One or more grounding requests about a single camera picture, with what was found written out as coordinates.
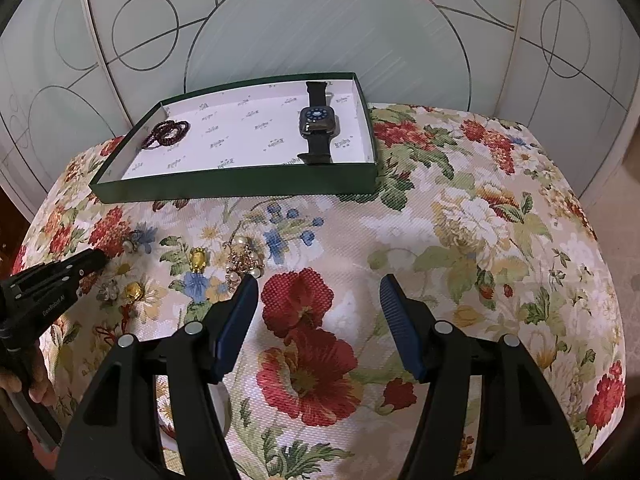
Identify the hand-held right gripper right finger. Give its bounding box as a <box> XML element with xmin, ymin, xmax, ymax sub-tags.
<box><xmin>378</xmin><ymin>275</ymin><xmax>588</xmax><ymax>480</ymax></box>

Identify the dark red bead bracelet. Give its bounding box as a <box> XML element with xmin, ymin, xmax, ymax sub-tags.
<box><xmin>137</xmin><ymin>120</ymin><xmax>192</xmax><ymax>153</ymax></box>

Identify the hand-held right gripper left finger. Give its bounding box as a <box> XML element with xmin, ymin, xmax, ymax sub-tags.
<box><xmin>55</xmin><ymin>275</ymin><xmax>261</xmax><ymax>480</ymax></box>

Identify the red cord gold charm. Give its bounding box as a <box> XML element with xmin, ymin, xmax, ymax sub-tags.
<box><xmin>96</xmin><ymin>281</ymin><xmax>147</xmax><ymax>341</ymax></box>

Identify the floral cloth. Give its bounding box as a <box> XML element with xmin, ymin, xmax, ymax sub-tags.
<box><xmin>10</xmin><ymin>104</ymin><xmax>628</xmax><ymax>480</ymax></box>

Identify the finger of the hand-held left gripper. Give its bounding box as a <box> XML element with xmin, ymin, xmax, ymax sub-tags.
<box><xmin>47</xmin><ymin>249</ymin><xmax>110</xmax><ymax>295</ymax></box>

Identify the white jade bangle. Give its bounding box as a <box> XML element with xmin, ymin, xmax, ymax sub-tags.
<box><xmin>206</xmin><ymin>382</ymin><xmax>233</xmax><ymax>438</ymax></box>

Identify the frosted glass wardrobe door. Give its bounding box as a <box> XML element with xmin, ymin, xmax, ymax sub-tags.
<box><xmin>0</xmin><ymin>0</ymin><xmax>640</xmax><ymax>221</ymax></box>

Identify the person's left hand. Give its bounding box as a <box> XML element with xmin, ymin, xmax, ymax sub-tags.
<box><xmin>0</xmin><ymin>339</ymin><xmax>56</xmax><ymax>405</ymax></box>

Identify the black smart watch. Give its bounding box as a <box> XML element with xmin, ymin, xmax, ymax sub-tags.
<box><xmin>295</xmin><ymin>80</ymin><xmax>340</xmax><ymax>166</ymax></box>

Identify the green cardboard box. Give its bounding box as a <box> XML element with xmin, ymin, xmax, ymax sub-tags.
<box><xmin>89</xmin><ymin>71</ymin><xmax>379</xmax><ymax>205</ymax></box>

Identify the crystal pearl brooch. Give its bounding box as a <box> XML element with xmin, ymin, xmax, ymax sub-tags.
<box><xmin>222</xmin><ymin>236</ymin><xmax>265</xmax><ymax>286</ymax></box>

